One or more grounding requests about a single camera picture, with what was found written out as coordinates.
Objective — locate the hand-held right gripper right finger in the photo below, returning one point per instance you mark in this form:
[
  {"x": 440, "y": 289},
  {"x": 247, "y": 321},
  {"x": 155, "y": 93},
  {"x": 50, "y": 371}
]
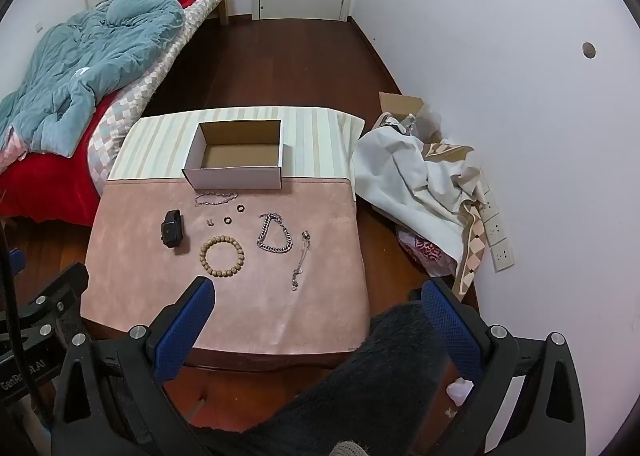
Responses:
[{"x": 450, "y": 326}]

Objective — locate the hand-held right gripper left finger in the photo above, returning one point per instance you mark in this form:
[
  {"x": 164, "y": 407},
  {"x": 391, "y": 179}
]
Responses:
[{"x": 185, "y": 331}]

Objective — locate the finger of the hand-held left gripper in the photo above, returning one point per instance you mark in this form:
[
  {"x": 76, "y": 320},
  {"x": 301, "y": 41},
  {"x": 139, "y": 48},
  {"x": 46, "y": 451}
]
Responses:
[
  {"x": 65, "y": 286},
  {"x": 16, "y": 261}
]

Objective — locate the black smartwatch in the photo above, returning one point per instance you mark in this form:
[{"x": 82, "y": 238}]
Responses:
[{"x": 172, "y": 230}]

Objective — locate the white cardboard box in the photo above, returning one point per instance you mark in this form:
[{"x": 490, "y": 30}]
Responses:
[{"x": 235, "y": 161}]

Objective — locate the white crumpled tissue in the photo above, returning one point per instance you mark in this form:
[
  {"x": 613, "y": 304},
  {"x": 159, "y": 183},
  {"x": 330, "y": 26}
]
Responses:
[{"x": 459, "y": 390}]

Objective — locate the bed with teal blanket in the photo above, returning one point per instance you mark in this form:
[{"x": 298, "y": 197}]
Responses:
[{"x": 45, "y": 191}]

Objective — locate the red patterned plastic bag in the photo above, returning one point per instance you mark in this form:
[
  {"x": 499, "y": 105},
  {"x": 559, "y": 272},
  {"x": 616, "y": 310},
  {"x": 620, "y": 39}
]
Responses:
[{"x": 425, "y": 253}]

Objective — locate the pink cloth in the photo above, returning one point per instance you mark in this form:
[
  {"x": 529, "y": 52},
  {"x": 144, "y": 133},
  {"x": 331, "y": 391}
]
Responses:
[{"x": 10, "y": 151}]

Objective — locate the dark fuzzy cloth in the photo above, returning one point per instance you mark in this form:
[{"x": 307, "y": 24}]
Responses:
[{"x": 350, "y": 386}]

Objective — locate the white crumpled cloth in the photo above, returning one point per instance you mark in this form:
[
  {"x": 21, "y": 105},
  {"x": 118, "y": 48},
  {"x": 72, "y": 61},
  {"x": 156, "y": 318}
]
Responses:
[{"x": 400, "y": 171}]

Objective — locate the striped table cloth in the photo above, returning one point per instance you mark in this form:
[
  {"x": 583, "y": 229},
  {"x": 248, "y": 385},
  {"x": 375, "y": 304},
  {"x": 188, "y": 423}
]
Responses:
[{"x": 155, "y": 146}]

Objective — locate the checkered quilt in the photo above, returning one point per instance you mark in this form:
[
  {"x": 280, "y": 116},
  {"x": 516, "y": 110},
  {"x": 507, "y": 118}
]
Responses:
[{"x": 135, "y": 96}]

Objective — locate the blue duvet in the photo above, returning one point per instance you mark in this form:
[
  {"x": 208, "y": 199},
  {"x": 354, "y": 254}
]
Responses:
[{"x": 75, "y": 66}]

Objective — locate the brown cardboard box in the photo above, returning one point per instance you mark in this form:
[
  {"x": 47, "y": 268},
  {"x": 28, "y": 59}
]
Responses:
[{"x": 400, "y": 106}]

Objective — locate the white wall outlet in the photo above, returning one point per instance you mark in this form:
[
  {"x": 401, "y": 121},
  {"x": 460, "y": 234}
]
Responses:
[
  {"x": 502, "y": 257},
  {"x": 496, "y": 231},
  {"x": 490, "y": 206}
]

